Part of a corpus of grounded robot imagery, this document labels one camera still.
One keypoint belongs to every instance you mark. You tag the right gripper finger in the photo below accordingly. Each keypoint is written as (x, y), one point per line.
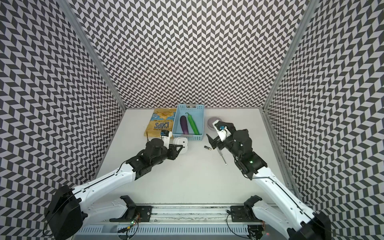
(214, 144)
(210, 139)

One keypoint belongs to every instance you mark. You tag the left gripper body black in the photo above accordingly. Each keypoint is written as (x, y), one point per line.
(171, 154)

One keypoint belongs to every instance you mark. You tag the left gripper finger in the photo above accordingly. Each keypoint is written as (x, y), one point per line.
(173, 146)
(177, 152)

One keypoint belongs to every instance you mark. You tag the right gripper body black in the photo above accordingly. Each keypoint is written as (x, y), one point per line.
(228, 143)

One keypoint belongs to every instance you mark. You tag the white square alarm clock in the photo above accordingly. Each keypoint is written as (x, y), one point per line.
(181, 144)

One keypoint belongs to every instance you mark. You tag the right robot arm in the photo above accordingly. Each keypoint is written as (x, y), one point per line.
(254, 168)

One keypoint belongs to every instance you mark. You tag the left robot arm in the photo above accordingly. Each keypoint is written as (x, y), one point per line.
(71, 209)

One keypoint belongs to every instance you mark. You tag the small grey screwdriver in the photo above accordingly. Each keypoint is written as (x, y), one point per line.
(222, 156)

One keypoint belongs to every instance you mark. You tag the lilac bowl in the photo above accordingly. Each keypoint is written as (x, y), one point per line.
(211, 121)

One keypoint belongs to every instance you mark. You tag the green toy cucumber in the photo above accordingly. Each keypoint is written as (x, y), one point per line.
(193, 124)

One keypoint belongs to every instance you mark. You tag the purple toy eggplant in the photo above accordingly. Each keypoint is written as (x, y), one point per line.
(184, 125)

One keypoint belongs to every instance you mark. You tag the yellow chips bag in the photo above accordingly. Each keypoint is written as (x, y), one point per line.
(162, 119)

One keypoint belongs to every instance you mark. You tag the light blue plastic basket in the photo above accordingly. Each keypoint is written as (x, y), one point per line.
(198, 114)

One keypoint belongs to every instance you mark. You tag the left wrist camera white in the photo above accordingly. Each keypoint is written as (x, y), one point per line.
(165, 137)

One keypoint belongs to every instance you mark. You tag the aluminium front rail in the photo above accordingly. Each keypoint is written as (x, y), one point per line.
(192, 213)

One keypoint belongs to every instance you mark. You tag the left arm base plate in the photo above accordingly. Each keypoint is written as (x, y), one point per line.
(138, 213)

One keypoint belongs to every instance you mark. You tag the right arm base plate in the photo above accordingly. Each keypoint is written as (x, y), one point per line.
(243, 214)

